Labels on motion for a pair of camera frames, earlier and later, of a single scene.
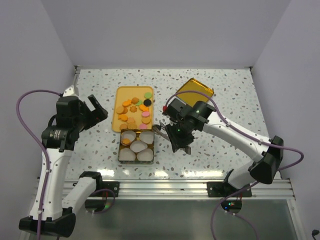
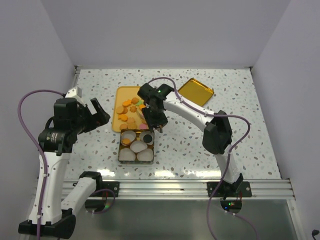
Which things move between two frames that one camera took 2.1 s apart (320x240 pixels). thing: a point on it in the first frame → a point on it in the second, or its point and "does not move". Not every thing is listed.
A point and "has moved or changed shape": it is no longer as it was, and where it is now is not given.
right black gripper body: (180, 134) → (154, 116)
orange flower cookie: (126, 141) does not move
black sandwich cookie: (147, 102) has moved or changed shape
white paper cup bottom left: (127, 154) does not move
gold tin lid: (192, 91) does not move
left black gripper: (100, 112) does not move
